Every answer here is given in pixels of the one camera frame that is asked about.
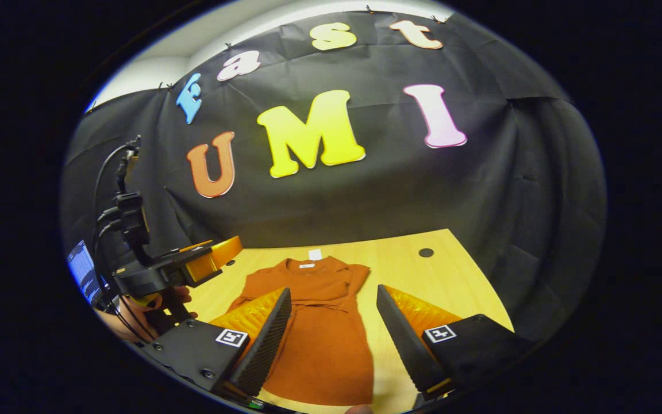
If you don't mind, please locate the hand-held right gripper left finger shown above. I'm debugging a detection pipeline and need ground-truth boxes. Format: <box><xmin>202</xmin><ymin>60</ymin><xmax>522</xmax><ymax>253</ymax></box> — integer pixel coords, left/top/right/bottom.
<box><xmin>136</xmin><ymin>287</ymin><xmax>292</xmax><ymax>403</ymax></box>

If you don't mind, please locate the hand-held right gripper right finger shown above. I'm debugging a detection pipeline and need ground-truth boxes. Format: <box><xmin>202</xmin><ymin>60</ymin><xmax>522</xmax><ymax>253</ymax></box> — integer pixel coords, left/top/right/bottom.
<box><xmin>376</xmin><ymin>284</ymin><xmax>538</xmax><ymax>402</ymax></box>

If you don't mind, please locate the orange knit garment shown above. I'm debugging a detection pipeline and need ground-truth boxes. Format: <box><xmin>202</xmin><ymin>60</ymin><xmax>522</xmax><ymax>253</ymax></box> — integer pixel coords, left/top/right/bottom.
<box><xmin>226</xmin><ymin>256</ymin><xmax>375</xmax><ymax>407</ymax></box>

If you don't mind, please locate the computer monitor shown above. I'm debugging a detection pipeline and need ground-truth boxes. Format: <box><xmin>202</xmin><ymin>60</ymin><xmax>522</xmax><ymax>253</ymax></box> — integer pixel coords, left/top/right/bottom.
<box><xmin>67</xmin><ymin>240</ymin><xmax>103</xmax><ymax>306</ymax></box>

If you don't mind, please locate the black backdrop cloth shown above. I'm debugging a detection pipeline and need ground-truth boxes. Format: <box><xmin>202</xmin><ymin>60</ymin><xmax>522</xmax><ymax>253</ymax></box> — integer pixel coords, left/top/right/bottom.
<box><xmin>60</xmin><ymin>10</ymin><xmax>607</xmax><ymax>346</ymax></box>

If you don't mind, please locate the black cable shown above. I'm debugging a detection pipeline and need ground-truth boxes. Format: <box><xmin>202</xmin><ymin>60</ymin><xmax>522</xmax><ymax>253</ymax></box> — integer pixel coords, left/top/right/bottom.
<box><xmin>93</xmin><ymin>143</ymin><xmax>136</xmax><ymax>311</ymax></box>

